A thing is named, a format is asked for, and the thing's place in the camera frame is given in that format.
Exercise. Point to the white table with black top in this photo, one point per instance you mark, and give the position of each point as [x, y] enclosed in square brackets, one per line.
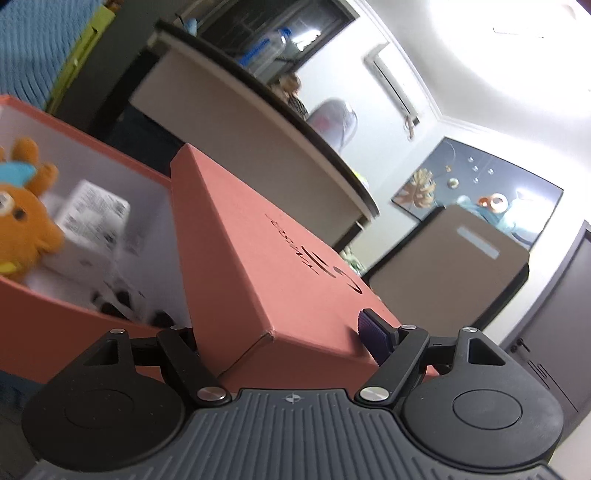
[205, 99]

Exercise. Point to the small brown figurine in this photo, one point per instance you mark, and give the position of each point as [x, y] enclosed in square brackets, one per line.
[286, 87]

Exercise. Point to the blue cloth on table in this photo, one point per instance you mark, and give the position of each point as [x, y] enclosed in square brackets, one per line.
[191, 25]

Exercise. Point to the clear water bottle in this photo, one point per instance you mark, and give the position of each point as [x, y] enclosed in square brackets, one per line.
[264, 52]

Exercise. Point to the panda plush toy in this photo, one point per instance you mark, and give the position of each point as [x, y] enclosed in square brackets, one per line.
[116, 298]

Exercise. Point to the white rice cooker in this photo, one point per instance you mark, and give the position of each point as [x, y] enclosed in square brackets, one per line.
[335, 122]

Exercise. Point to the green stacked stools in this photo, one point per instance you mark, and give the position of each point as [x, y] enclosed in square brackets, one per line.
[78, 56]

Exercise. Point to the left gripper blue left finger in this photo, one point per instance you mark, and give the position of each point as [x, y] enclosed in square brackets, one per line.
[183, 370]

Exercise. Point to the dark woven basket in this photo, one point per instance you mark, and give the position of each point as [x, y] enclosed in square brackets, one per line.
[298, 107]

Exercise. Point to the framed wall painting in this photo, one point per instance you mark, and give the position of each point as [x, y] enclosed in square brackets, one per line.
[506, 196]

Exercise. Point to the white air conditioner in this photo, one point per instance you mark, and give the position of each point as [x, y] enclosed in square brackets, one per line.
[378, 67]

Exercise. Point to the pink cardboard box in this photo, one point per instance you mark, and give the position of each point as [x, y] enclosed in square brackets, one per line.
[119, 264]

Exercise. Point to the blue textured chair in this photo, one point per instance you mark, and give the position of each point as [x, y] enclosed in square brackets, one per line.
[37, 37]

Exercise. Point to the brown teddy bear plush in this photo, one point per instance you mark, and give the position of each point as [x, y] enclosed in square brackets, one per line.
[28, 233]

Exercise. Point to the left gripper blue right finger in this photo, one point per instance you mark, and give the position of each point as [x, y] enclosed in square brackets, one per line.
[399, 354]

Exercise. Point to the white chair with black frame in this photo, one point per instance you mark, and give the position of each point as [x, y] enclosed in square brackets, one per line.
[453, 270]

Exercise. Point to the pink box lid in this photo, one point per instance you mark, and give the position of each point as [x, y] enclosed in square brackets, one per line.
[271, 305]

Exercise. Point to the white tissue pack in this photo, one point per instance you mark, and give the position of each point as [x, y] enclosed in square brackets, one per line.
[93, 221]

